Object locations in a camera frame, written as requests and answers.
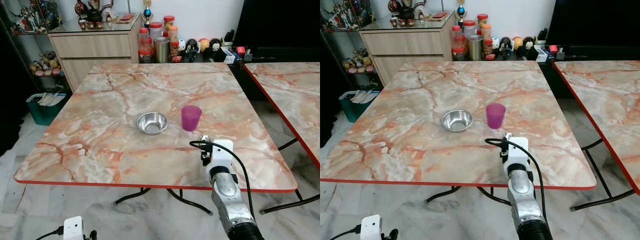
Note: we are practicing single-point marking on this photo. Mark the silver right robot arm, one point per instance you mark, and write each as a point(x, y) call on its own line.
point(227, 200)
point(522, 200)

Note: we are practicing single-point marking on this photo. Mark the purple plastic cup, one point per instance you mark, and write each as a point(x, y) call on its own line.
point(495, 116)
point(191, 119)

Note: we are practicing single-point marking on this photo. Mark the stainless steel bowl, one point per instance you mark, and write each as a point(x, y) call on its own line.
point(456, 121)
point(152, 123)

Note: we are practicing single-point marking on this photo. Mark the stainless steel tumbler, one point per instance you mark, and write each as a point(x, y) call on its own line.
point(162, 50)
point(475, 48)

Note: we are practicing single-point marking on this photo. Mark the white black plush toy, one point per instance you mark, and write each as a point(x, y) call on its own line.
point(495, 44)
point(181, 46)

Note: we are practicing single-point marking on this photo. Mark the black mouse plush toy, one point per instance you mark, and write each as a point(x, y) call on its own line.
point(528, 44)
point(215, 46)

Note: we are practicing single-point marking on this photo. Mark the tall red lid plastic jar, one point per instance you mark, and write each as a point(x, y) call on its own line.
point(144, 45)
point(457, 42)

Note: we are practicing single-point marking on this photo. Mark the teal plastic bin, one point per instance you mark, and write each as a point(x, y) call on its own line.
point(44, 114)
point(356, 111)

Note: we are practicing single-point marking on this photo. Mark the wide red lid plastic jar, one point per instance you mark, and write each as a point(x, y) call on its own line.
point(469, 28)
point(156, 30)

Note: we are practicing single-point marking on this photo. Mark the red lid jar orange contents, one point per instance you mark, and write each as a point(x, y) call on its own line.
point(482, 20)
point(169, 22)

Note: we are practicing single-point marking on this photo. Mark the white papers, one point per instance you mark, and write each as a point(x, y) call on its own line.
point(50, 99)
point(364, 96)

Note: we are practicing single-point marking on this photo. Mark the wooden drawer cabinet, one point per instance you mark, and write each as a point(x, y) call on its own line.
point(92, 52)
point(405, 50)

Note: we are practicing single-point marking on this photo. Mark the gold blue trophy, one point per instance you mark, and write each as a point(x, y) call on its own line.
point(147, 12)
point(460, 11)

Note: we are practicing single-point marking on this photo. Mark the black television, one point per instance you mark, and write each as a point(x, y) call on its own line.
point(592, 21)
point(277, 22)

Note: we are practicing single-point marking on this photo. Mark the flat red box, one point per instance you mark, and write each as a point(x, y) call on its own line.
point(127, 17)
point(440, 15)

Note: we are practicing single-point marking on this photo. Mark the glass display shelf with figures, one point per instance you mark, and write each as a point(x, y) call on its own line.
point(35, 30)
point(345, 30)

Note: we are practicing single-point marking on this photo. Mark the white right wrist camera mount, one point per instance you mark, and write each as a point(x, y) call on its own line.
point(221, 155)
point(518, 152)

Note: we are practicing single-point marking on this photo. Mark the black metal table leg frame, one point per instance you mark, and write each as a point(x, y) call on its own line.
point(442, 194)
point(192, 203)
point(290, 204)
point(600, 180)

